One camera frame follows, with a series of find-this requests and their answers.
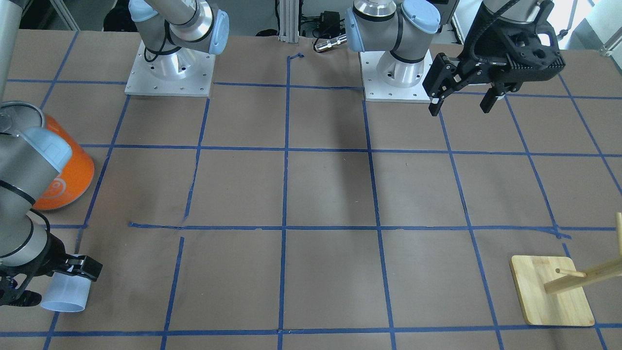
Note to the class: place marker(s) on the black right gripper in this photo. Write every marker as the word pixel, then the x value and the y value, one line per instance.
pixel 47 259

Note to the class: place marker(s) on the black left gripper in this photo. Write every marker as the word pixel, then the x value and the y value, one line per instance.
pixel 484 54

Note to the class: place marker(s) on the white plastic cup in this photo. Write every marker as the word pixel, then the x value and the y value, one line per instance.
pixel 66 294

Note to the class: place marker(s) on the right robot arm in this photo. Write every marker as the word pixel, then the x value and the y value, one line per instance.
pixel 32 156

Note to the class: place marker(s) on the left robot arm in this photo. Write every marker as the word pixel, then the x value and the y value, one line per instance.
pixel 406 29

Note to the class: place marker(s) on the wooden cup stand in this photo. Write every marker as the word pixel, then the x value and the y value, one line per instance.
pixel 550 289

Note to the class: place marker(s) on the orange can with grey lid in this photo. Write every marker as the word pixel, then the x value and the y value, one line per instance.
pixel 78 172

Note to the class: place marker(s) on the silver metal connector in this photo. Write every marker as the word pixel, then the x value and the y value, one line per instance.
pixel 330 44

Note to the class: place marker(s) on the black box behind table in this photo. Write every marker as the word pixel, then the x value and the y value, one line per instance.
pixel 327 24

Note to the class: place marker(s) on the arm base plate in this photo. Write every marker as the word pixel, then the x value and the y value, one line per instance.
pixel 170 73
pixel 386 79

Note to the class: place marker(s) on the aluminium frame post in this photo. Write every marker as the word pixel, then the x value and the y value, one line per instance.
pixel 288 17

